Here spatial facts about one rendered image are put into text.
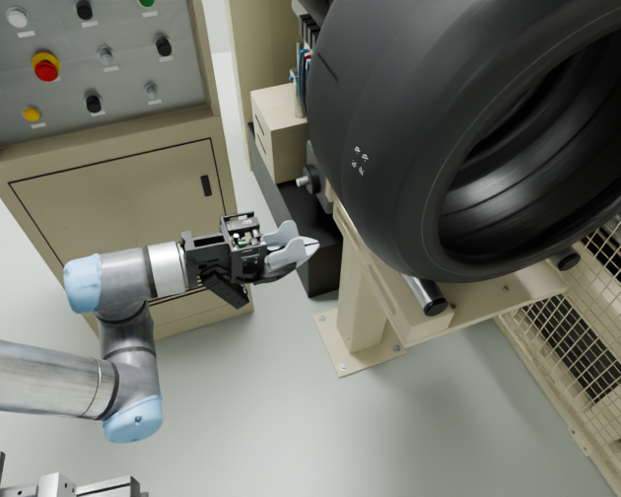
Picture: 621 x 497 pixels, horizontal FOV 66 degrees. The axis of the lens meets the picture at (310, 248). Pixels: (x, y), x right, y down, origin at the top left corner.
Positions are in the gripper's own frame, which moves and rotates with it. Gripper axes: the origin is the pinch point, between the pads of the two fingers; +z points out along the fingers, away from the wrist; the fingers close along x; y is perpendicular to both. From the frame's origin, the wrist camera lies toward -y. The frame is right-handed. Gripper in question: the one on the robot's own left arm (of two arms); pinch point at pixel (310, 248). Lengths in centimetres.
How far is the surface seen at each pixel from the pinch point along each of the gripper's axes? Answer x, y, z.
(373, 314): 25, -71, 40
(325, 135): 3.9, 18.8, 1.4
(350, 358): 23, -96, 36
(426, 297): -10.2, -6.6, 18.2
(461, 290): -5.4, -16.2, 32.6
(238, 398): 23, -102, -5
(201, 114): 57, -11, -6
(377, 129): -6.6, 26.9, 2.3
